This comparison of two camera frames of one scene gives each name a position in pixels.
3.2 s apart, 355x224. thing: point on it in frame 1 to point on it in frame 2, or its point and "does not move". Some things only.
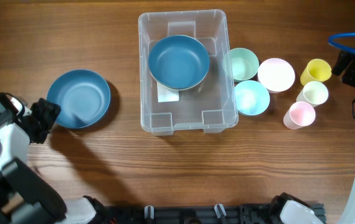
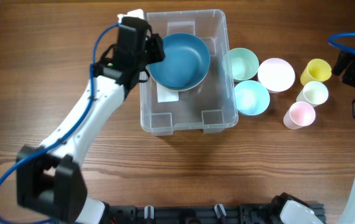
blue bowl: (179, 62) does not move
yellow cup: (317, 70) does not move
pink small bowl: (276, 75) does not move
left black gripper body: (43, 119) to (154, 51)
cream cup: (313, 93) does not move
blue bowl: (83, 95) to (186, 63)
